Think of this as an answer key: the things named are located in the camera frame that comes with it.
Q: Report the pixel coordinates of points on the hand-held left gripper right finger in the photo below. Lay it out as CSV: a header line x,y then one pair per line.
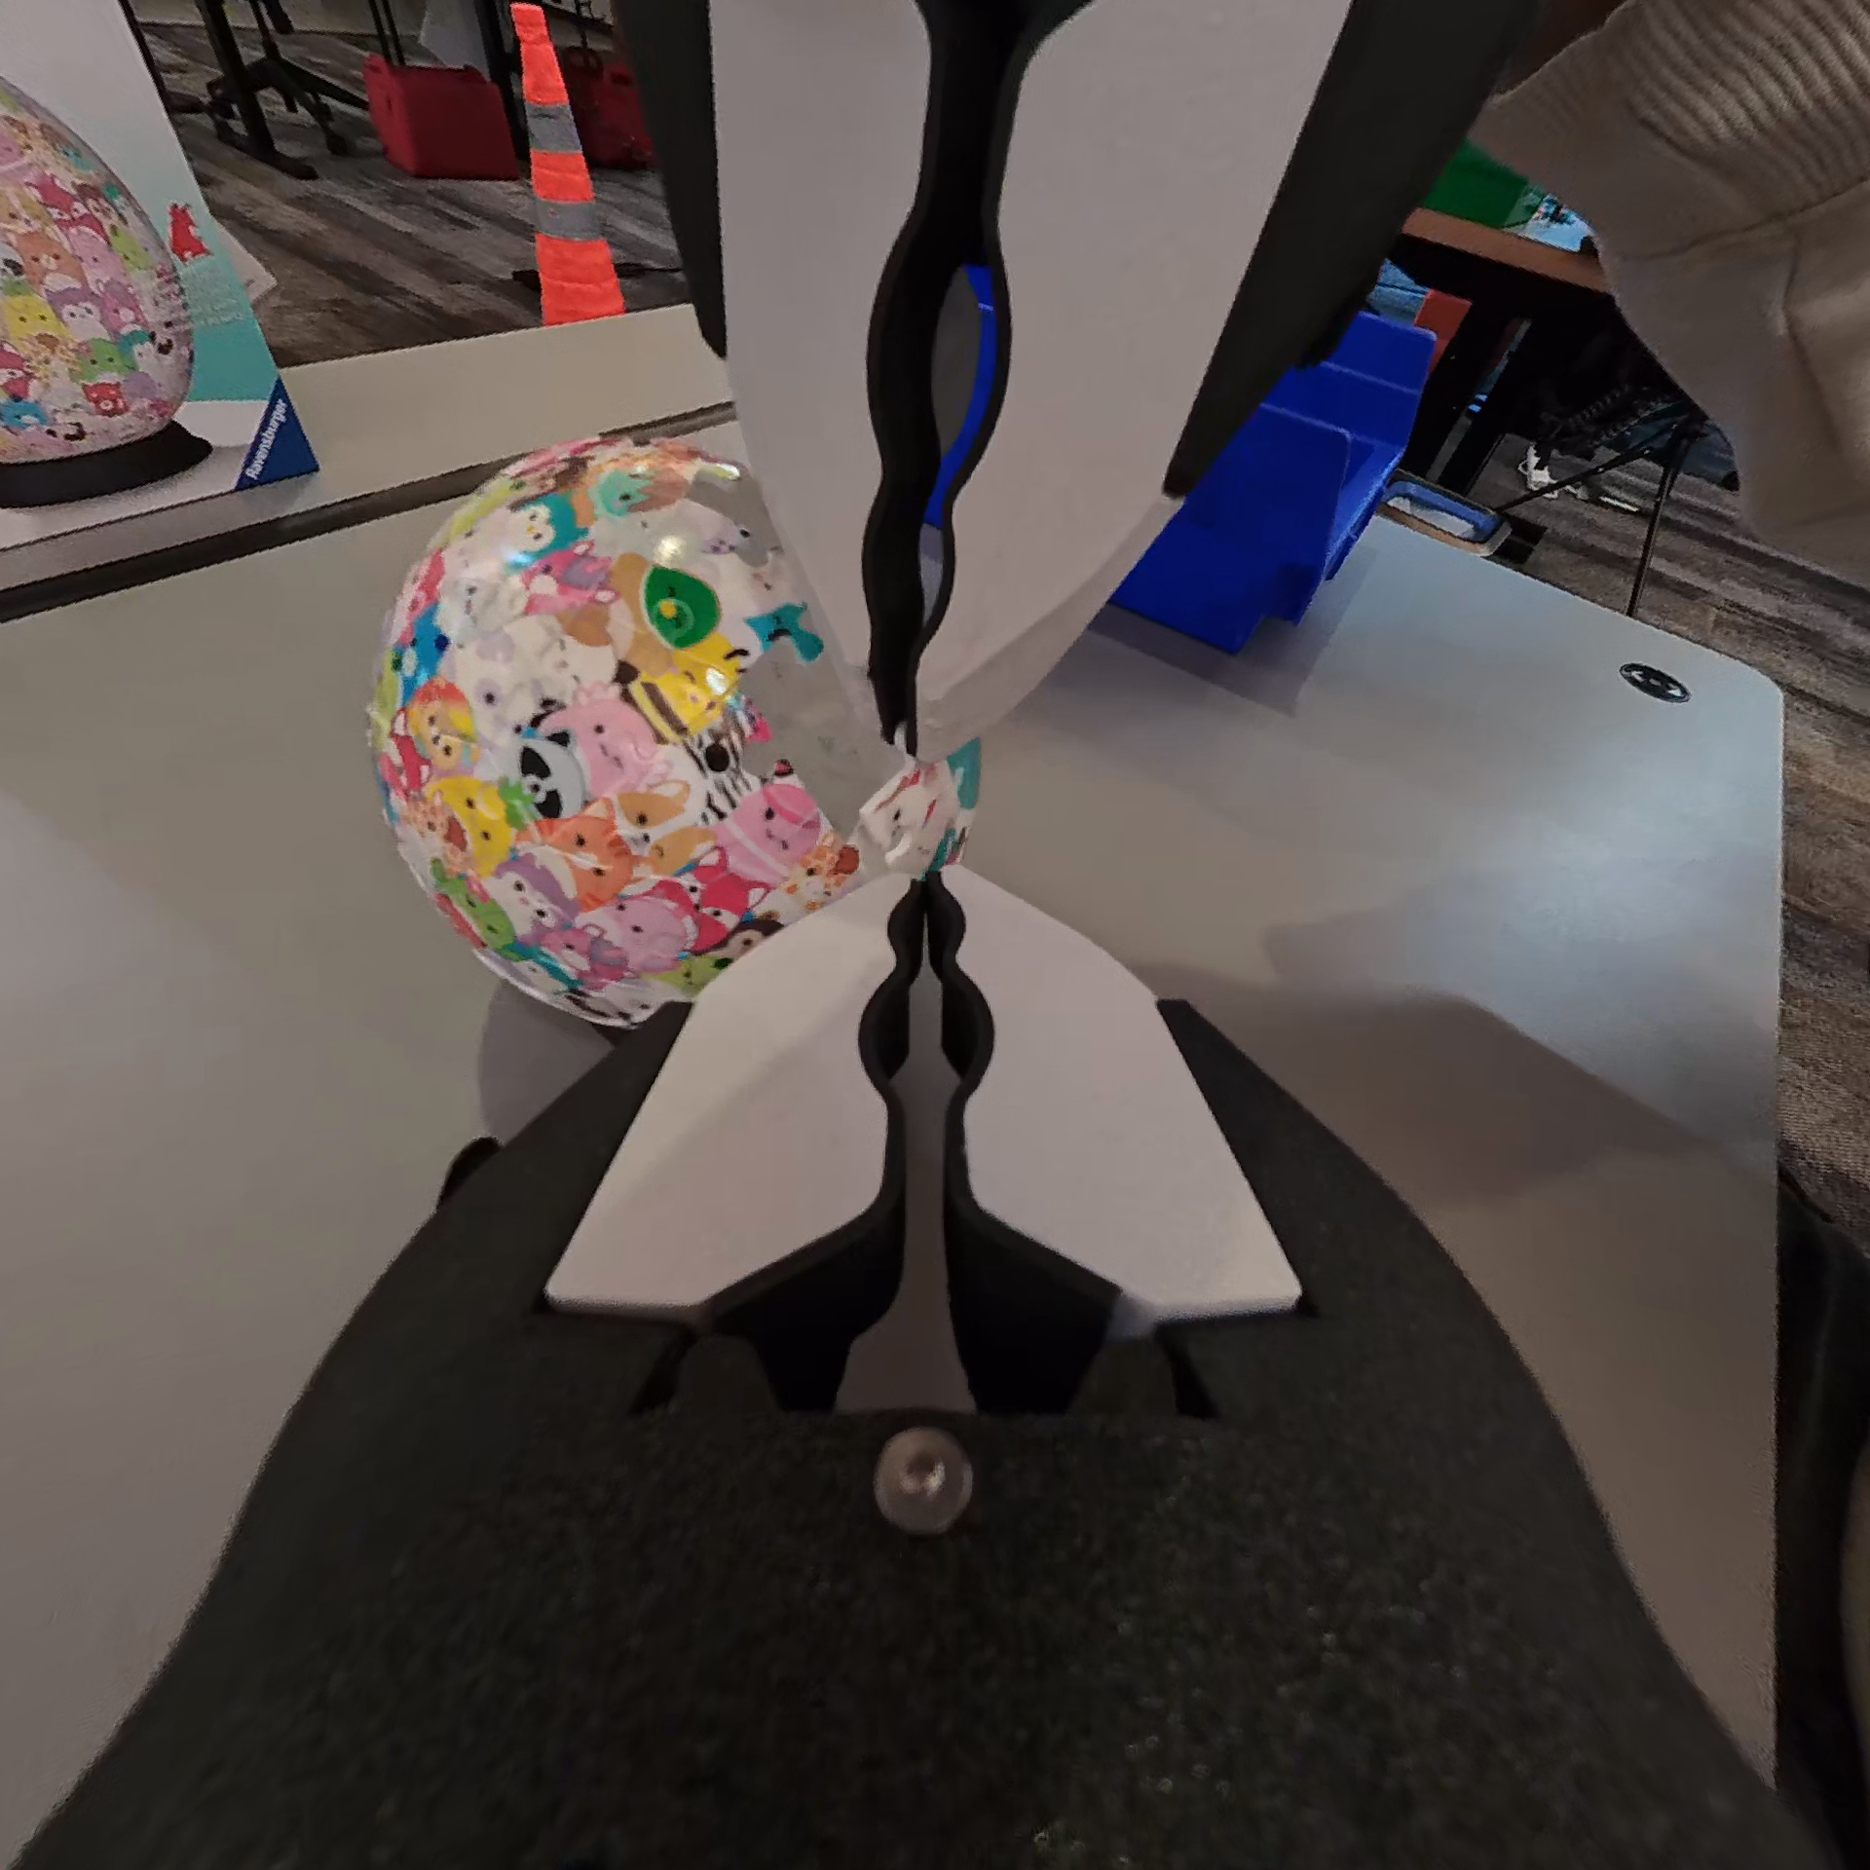
x,y
1110,1157

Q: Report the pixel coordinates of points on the printed puzzle box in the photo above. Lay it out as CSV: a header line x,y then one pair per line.
x,y
134,295

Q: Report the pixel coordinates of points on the black tripod stand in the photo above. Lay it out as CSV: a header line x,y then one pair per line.
x,y
1653,481

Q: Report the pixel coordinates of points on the blue rimmed container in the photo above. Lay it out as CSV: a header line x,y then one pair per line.
x,y
1449,514

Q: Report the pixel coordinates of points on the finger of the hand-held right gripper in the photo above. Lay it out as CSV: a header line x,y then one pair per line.
x,y
1144,295
804,217

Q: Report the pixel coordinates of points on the blue plastic bin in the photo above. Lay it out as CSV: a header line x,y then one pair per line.
x,y
1289,498

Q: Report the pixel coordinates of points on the orange traffic cone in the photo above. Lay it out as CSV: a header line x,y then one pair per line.
x,y
561,217

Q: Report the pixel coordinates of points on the red storage crate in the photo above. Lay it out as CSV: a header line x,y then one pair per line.
x,y
608,111
439,123

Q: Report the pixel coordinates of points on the black chair base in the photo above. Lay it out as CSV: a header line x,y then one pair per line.
x,y
281,89

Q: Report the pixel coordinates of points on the white teal puzzle piece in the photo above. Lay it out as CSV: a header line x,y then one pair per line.
x,y
918,814

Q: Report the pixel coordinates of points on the black desk grommet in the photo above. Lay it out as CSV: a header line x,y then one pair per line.
x,y
1655,684

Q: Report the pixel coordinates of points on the colourful puzzle ball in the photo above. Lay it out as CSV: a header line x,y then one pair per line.
x,y
586,731

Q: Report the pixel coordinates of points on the green plastic bin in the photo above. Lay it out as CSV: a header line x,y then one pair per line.
x,y
1476,187

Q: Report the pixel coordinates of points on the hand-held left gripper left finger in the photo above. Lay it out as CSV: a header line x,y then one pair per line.
x,y
733,1157

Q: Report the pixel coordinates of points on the wooden side table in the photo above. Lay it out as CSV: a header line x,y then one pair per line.
x,y
1504,250

